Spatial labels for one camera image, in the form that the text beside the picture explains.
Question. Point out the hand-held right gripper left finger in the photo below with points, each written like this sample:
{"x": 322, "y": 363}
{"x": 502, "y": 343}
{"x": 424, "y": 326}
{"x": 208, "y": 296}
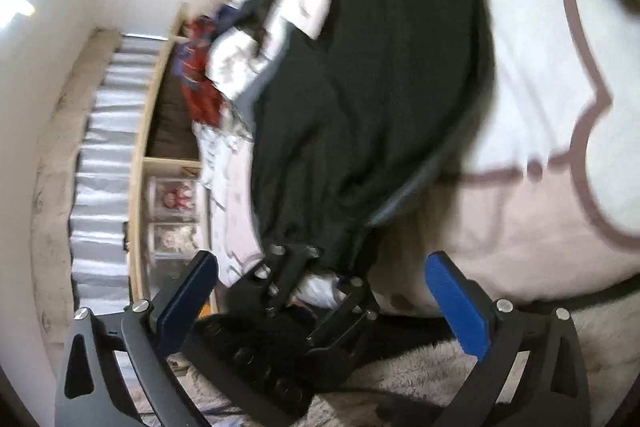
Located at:
{"x": 185, "y": 302}

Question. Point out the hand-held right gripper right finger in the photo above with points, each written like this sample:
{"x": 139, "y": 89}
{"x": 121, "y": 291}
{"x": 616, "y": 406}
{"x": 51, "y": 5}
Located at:
{"x": 457, "y": 307}

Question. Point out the white curtain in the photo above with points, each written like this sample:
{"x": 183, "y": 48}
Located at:
{"x": 105, "y": 147}

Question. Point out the red plaid garment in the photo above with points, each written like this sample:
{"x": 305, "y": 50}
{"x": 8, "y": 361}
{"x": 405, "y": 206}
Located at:
{"x": 200, "y": 102}

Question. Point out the wooden bedside shelf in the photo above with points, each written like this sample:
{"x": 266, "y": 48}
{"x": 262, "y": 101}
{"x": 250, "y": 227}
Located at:
{"x": 140, "y": 147}

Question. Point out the white garment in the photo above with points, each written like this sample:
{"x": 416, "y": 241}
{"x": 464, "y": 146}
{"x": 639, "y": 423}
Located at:
{"x": 235, "y": 62}

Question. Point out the bear printed blanket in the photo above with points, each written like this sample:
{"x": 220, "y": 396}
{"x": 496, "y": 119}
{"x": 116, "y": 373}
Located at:
{"x": 550, "y": 82}

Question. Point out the display box with white toy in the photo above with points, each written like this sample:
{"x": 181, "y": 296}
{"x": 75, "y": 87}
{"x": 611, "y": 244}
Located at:
{"x": 172, "y": 239}

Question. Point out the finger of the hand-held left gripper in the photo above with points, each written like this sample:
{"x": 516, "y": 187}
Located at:
{"x": 350, "y": 312}
{"x": 282, "y": 279}

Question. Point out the display box with red bear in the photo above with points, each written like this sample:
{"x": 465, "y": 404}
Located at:
{"x": 172, "y": 199}

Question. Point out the white fluffy rug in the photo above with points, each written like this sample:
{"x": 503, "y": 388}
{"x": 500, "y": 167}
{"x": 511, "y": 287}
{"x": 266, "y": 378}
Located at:
{"x": 425, "y": 377}

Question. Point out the black grey-trimmed garment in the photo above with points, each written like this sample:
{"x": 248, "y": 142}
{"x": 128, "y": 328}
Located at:
{"x": 375, "y": 82}

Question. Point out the beige curtain valance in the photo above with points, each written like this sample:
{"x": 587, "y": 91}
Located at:
{"x": 55, "y": 187}

